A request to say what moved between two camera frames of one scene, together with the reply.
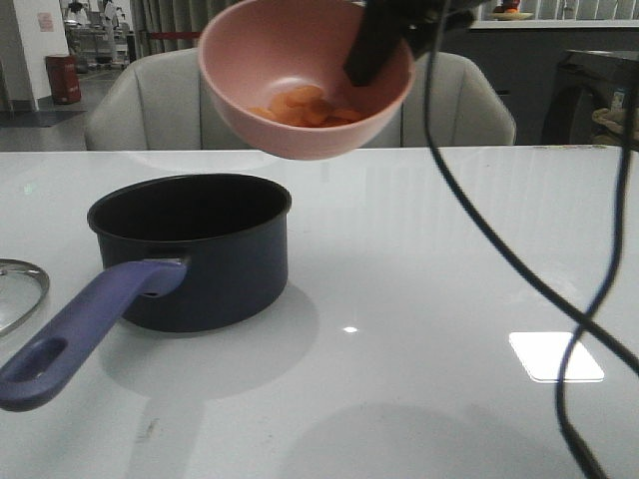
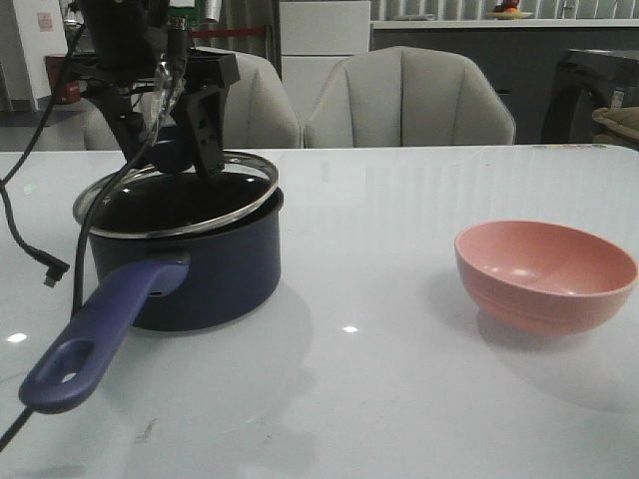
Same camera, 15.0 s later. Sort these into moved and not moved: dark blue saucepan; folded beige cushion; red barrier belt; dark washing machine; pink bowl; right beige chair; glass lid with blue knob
Moved: pink bowl; dark blue saucepan; red barrier belt; glass lid with blue knob
Not moved: right beige chair; dark washing machine; folded beige cushion
